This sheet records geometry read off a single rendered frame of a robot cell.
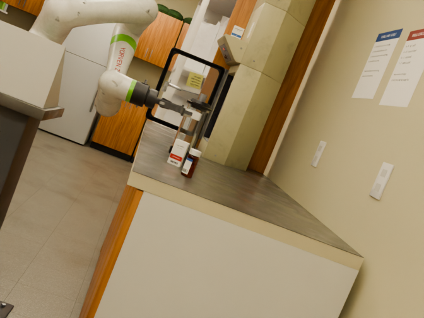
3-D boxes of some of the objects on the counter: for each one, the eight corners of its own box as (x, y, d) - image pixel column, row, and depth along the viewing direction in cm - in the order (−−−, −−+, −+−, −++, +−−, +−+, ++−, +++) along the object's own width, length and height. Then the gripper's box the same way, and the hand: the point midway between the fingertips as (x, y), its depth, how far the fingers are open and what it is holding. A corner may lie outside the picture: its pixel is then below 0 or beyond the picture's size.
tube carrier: (192, 156, 215) (211, 108, 213) (194, 160, 204) (214, 110, 202) (167, 147, 213) (187, 99, 211) (168, 150, 203) (188, 100, 201)
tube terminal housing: (240, 165, 278) (295, 30, 271) (250, 175, 246) (313, 23, 239) (197, 148, 274) (252, 11, 267) (202, 157, 242) (265, 1, 235)
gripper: (149, 88, 192) (205, 109, 196) (150, 88, 215) (200, 106, 218) (142, 106, 193) (198, 127, 196) (144, 104, 216) (194, 123, 219)
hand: (194, 115), depth 207 cm, fingers open, 11 cm apart
